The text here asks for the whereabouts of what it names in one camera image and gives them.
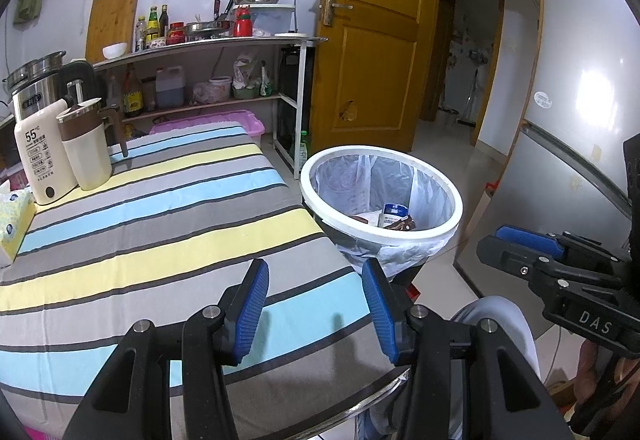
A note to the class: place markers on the white bowl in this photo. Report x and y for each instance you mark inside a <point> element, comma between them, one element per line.
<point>115,50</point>

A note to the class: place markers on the red jar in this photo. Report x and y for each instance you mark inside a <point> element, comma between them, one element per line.
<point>175,34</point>

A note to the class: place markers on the white water warmer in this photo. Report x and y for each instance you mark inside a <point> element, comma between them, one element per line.
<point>42,155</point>

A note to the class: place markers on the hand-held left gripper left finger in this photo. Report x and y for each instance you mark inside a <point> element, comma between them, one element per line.
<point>252,305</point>

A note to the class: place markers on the clear plastic bottle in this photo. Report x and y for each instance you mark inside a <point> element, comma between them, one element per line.
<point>113,93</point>

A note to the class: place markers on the green and white tissue pack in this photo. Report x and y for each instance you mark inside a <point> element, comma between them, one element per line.
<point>12,220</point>

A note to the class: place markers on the green capped yellow bottle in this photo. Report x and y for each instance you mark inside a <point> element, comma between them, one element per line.
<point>153,25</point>

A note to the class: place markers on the white kitchen shelf unit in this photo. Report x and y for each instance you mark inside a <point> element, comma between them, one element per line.
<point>299,110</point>

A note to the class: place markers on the green bowl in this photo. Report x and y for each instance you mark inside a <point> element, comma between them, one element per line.
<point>246,93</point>

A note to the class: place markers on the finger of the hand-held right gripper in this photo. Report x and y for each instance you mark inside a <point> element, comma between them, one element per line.
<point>505,255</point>
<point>525,237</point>

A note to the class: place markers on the striped tablecloth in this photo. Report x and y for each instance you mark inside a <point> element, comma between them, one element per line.
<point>150,245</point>

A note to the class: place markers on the plastic oil jug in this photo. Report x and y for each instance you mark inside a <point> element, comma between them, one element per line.
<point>170,90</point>

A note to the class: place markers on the dark bottle yellow label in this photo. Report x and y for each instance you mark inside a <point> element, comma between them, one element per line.
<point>133,100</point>

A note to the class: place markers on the clear plastic storage container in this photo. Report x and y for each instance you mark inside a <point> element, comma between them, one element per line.
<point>272,18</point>

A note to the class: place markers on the stainless steel pan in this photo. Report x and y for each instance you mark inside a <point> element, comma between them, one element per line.
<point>210,28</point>

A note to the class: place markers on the wooden cutting board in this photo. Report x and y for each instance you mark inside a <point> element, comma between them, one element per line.
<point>112,20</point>

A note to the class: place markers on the kitchen knife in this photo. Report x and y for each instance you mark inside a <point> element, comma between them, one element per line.
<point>217,9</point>

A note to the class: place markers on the white flat round device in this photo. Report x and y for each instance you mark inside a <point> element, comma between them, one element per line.
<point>290,35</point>

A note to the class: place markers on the red squeeze bottle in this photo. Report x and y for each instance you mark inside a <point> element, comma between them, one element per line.
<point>244,25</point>

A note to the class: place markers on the crumpled white green plastic bag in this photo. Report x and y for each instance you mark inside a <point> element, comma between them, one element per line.
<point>247,70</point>

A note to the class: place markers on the yellow wooden door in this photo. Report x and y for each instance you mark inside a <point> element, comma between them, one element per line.
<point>380,60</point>

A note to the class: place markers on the brown snack packet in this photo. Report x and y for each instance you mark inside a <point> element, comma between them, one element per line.
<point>402,223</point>

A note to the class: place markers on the blue white milk carton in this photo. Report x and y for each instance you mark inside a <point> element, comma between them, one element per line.
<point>392,212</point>

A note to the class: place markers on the dark sauce bottle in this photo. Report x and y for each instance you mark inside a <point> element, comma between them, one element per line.
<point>164,23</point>

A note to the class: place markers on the translucent white trash bag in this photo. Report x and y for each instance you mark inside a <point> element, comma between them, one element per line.
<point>345,180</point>

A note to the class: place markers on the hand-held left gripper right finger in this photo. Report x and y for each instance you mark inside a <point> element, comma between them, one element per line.
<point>377,310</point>

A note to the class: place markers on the red box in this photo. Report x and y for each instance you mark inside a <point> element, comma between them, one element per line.
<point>413,291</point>

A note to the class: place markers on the white plastic tub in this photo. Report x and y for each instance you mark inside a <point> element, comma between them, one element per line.
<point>221,88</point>

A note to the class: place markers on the white trash bin with liner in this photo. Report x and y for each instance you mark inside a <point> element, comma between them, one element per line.
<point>306,187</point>

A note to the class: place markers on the person's right hand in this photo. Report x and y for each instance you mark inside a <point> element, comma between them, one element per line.
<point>590,370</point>

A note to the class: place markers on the metal rimmed table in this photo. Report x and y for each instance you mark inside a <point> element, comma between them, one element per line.
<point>350,407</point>

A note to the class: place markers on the clear seasoning bottle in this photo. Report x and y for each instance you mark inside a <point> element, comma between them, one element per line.
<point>141,35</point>

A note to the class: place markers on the stainless steel electric pot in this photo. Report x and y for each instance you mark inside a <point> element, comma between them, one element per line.
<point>30,100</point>

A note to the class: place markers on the pink lidded storage box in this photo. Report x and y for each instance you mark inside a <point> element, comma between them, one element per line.
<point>240,118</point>

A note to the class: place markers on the grey refrigerator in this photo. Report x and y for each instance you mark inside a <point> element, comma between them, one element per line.
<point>565,95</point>

